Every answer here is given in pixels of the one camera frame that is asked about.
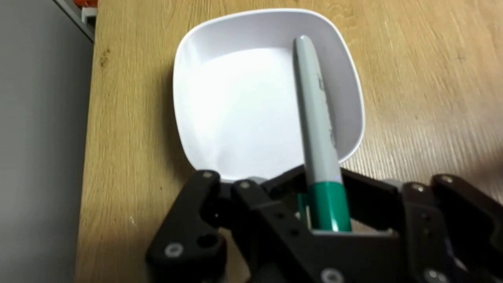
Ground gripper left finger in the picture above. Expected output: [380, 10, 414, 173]
[145, 165, 315, 283]

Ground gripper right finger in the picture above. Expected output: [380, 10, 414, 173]
[340, 168, 503, 283]

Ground white bowl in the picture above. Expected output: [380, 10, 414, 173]
[172, 8, 366, 184]

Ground grey marker with green cap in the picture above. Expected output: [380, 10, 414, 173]
[292, 35, 352, 233]

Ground orange and white object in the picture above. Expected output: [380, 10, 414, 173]
[74, 0, 98, 25]

